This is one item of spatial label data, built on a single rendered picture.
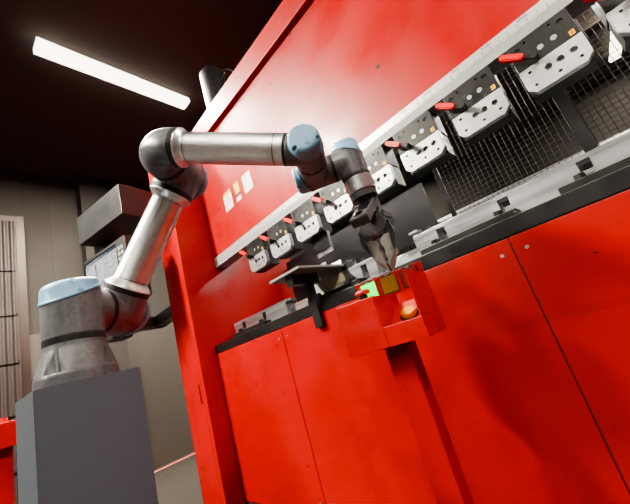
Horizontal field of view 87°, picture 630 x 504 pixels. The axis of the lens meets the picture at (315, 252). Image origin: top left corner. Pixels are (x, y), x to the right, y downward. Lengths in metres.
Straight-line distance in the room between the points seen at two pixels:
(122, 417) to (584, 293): 1.02
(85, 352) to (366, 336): 0.60
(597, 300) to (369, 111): 0.94
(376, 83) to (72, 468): 1.39
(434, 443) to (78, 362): 0.76
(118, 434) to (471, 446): 0.88
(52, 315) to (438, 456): 0.87
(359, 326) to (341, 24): 1.27
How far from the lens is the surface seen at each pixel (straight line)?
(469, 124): 1.19
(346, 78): 1.54
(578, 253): 0.96
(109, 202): 2.39
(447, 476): 0.89
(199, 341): 1.99
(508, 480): 1.15
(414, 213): 1.82
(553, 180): 1.11
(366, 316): 0.80
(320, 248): 1.50
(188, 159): 0.88
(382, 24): 1.52
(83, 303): 0.88
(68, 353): 0.85
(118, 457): 0.83
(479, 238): 1.01
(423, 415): 0.86
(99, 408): 0.82
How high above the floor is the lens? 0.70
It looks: 16 degrees up
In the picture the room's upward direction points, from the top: 17 degrees counter-clockwise
